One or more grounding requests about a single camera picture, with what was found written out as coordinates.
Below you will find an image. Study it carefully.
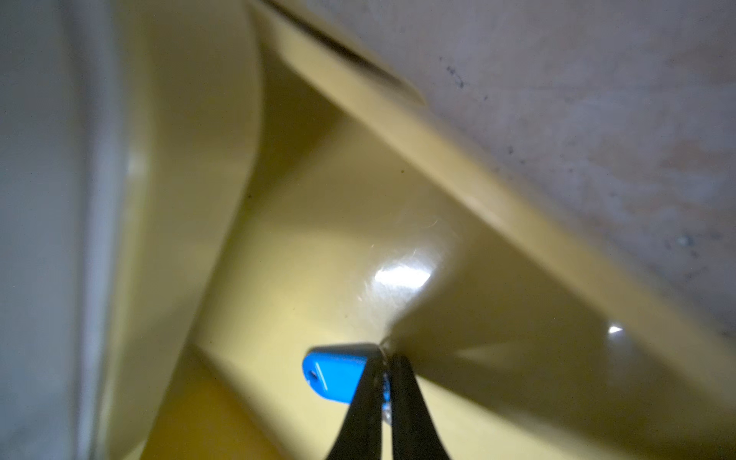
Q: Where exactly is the yellow drawer cabinet base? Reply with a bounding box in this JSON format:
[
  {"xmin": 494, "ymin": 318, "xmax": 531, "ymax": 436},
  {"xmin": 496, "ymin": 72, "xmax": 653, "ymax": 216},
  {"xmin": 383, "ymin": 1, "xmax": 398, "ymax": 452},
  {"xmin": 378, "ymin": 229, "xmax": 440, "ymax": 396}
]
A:
[{"xmin": 96, "ymin": 1, "xmax": 735, "ymax": 459}]

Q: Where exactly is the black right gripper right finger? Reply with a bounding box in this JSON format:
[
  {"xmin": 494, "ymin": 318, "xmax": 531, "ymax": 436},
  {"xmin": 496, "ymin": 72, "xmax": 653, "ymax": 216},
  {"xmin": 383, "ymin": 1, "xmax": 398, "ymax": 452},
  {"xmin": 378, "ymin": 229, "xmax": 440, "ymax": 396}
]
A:
[{"xmin": 389, "ymin": 355, "xmax": 450, "ymax": 460}]

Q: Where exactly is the blue tag key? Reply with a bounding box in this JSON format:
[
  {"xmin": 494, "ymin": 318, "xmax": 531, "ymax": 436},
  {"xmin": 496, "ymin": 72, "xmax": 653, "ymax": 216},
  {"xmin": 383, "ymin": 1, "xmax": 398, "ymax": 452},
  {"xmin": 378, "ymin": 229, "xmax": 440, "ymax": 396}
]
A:
[{"xmin": 302, "ymin": 343, "xmax": 388, "ymax": 404}]

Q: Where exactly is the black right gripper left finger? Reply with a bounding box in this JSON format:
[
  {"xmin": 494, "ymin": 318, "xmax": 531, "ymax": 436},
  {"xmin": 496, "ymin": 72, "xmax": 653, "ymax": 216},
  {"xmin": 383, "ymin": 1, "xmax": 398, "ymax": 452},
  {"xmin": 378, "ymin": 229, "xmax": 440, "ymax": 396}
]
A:
[{"xmin": 327, "ymin": 353, "xmax": 386, "ymax": 460}]

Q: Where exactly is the white drawer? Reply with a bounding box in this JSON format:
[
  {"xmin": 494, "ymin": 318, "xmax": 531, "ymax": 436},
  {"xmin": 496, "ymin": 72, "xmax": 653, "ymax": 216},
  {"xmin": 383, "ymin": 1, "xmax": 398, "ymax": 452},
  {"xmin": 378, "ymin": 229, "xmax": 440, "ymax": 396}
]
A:
[{"xmin": 1, "ymin": 1, "xmax": 130, "ymax": 459}]

